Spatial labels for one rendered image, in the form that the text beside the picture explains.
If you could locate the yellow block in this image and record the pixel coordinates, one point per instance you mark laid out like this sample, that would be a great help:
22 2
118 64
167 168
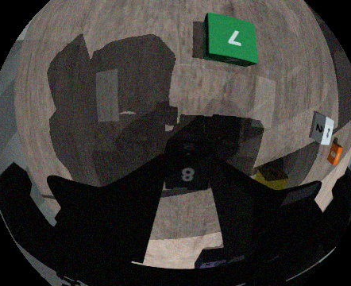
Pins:
272 177

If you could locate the orange block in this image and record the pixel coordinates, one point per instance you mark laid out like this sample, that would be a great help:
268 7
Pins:
334 153

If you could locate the green block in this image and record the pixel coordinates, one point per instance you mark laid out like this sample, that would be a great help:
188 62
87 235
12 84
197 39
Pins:
229 40

